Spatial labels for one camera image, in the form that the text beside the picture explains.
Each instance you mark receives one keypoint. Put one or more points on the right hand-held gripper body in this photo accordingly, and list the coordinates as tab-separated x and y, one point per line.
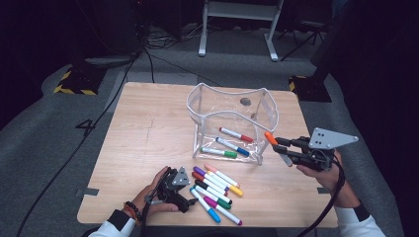
329	138

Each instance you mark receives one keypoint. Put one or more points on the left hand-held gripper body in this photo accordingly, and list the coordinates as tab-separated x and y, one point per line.
171	189

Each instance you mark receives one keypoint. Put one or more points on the magenta marker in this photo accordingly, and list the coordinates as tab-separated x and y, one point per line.
210	201

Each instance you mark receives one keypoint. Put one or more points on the orange marker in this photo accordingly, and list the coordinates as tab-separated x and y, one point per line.
270	137

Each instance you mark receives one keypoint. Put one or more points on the brown-red marker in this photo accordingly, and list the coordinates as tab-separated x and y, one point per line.
197	176

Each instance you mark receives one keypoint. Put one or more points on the purple marker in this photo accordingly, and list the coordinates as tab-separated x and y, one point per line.
198	170

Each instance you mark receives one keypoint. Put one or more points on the peach marker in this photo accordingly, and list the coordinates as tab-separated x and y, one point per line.
210	168

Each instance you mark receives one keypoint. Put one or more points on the red marker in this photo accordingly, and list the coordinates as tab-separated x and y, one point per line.
247	138

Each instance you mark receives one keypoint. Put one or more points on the dark blue marker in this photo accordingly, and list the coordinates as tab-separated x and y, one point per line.
232	146

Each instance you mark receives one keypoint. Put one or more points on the clear plastic pouch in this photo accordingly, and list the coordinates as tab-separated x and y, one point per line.
230	98

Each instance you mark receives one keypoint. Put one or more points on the person's left hand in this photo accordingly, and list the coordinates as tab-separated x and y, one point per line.
148	202

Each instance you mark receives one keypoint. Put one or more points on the person's right hand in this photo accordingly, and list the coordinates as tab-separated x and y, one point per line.
326	181

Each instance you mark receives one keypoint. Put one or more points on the black marker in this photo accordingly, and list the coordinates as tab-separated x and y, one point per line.
200	183

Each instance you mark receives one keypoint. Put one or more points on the light blue marker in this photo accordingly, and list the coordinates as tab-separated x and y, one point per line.
214	216

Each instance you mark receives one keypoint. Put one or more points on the dark green marker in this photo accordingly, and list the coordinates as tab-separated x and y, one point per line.
224	204

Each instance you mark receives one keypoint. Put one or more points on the yellow marker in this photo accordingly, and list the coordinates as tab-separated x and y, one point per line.
236	191

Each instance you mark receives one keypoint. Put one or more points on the black yellow striped floor plate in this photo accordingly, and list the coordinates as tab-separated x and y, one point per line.
79	80
309	90

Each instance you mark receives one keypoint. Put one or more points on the black tripod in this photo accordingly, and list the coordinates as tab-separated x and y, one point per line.
309	29

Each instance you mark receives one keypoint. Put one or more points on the white metal stand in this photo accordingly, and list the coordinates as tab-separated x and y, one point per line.
240	10

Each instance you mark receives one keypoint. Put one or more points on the grey flat stand base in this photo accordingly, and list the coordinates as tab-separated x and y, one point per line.
108	61

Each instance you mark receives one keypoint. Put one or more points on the black post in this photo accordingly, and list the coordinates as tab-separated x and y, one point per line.
326	56

